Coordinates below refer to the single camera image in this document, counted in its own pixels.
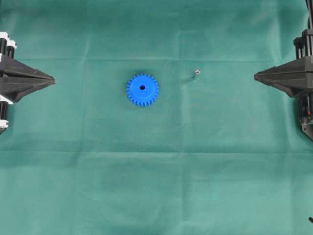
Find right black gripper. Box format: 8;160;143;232
254;28;313;123

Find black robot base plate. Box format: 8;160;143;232
299;117;313;140

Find black cable top right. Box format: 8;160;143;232
304;0;313;31

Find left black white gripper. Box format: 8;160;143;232
0;31;56;134

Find green cloth table cover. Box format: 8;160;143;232
0;0;313;235

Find blue plastic gear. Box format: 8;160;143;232
126;73;159;107

